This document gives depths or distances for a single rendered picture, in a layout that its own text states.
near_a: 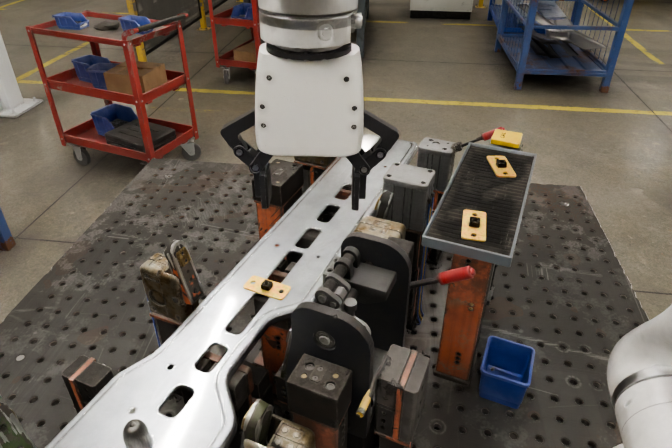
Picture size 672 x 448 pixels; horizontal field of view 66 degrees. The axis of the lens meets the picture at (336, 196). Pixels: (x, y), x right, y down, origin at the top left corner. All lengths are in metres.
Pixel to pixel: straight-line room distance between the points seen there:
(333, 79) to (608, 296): 1.23
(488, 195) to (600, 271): 0.74
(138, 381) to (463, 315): 0.61
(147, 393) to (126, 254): 0.84
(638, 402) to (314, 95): 0.50
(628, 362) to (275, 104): 0.52
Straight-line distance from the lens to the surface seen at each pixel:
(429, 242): 0.84
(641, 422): 0.70
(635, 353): 0.74
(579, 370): 1.35
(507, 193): 0.99
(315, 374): 0.69
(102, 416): 0.86
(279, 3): 0.44
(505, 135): 1.21
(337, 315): 0.66
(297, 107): 0.47
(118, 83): 3.29
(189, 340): 0.92
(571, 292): 1.55
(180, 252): 0.95
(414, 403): 0.75
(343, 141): 0.48
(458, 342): 1.16
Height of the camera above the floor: 1.65
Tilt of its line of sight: 32 degrees down
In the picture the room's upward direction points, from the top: straight up
